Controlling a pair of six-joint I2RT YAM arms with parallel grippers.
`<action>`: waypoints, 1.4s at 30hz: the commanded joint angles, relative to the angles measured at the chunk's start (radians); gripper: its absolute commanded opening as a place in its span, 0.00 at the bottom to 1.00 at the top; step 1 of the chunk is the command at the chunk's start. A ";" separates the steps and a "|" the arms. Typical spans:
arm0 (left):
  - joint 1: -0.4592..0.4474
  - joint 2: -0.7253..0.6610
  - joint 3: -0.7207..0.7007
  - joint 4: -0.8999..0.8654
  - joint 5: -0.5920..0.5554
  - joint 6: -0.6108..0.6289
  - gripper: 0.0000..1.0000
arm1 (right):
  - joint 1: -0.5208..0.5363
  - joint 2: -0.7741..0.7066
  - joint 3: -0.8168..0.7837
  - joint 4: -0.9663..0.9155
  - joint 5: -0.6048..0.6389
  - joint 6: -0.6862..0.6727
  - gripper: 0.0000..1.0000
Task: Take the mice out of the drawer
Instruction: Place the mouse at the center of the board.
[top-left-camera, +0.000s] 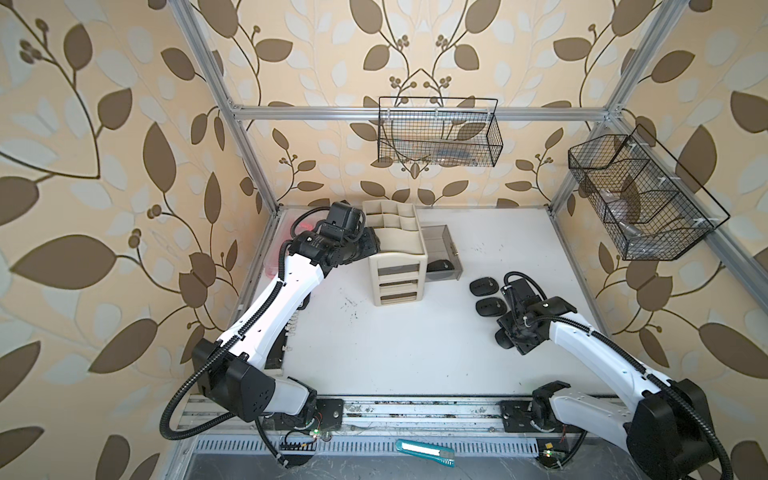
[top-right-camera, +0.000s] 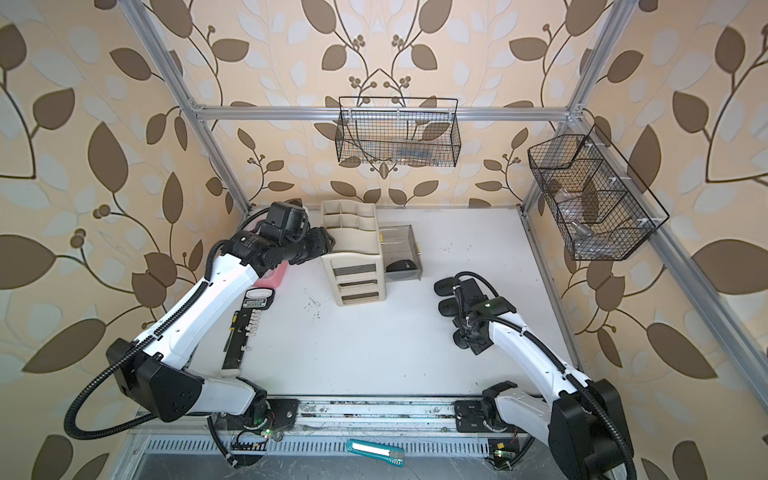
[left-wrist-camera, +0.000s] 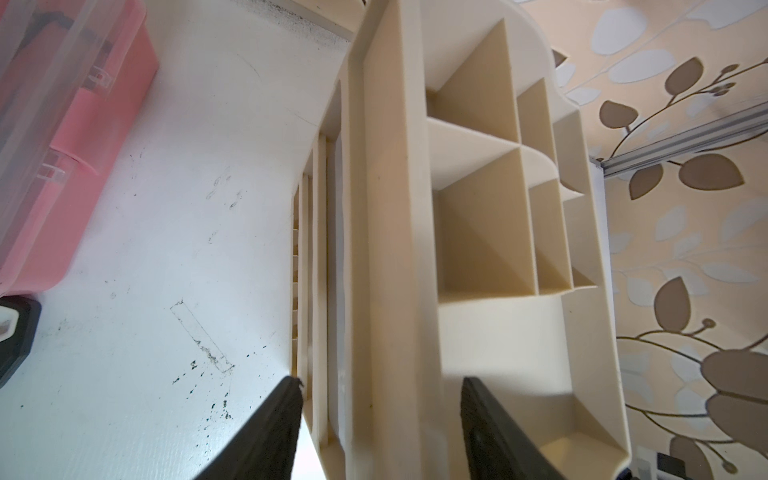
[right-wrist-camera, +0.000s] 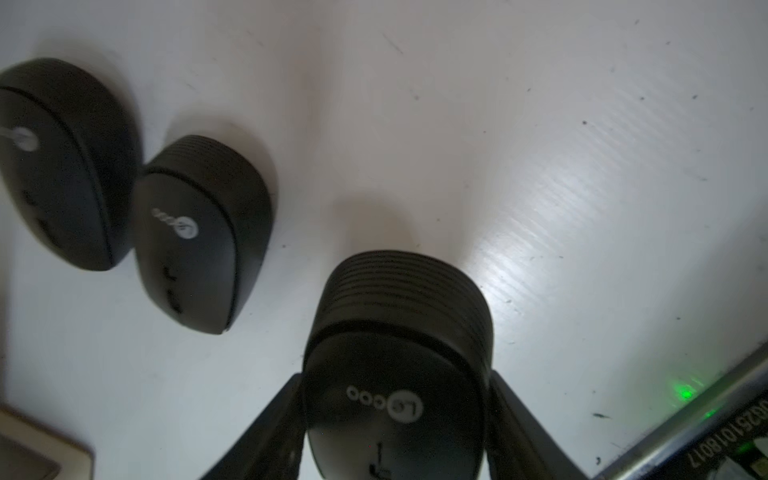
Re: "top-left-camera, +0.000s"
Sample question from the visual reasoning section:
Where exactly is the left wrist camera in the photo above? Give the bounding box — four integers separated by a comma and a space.
326, 202, 363, 235

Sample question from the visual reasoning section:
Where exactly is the beige drawer organizer cabinet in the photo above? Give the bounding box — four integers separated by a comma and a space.
363, 199, 428, 306

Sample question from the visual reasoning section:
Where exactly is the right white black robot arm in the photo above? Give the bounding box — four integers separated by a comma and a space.
495, 271, 734, 479

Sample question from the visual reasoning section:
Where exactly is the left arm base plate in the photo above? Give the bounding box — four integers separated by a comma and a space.
262, 398, 345, 431

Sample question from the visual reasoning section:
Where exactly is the back black wire basket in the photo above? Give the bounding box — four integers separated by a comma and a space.
377, 95, 504, 169

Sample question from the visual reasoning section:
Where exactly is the black wire basket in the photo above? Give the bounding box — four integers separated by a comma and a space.
568, 124, 731, 261
377, 95, 504, 169

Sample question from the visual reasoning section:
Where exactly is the black tool strip on table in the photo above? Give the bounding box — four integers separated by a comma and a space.
264, 295, 311, 376

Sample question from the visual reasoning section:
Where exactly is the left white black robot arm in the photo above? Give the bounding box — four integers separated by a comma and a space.
159, 201, 380, 441

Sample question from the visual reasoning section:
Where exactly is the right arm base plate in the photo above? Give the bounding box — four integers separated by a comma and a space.
498, 399, 581, 435

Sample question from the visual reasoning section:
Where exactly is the aluminium front rail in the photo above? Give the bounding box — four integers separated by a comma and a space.
179, 395, 670, 438

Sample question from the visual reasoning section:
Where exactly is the black computer mouse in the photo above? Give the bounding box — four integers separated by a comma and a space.
427, 259, 455, 273
475, 297, 508, 318
469, 276, 499, 297
494, 329, 514, 350

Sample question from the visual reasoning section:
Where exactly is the right black wire basket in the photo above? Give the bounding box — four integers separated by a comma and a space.
568, 124, 731, 261

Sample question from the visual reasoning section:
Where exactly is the teal utility knife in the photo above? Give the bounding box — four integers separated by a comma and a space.
395, 439, 455, 467

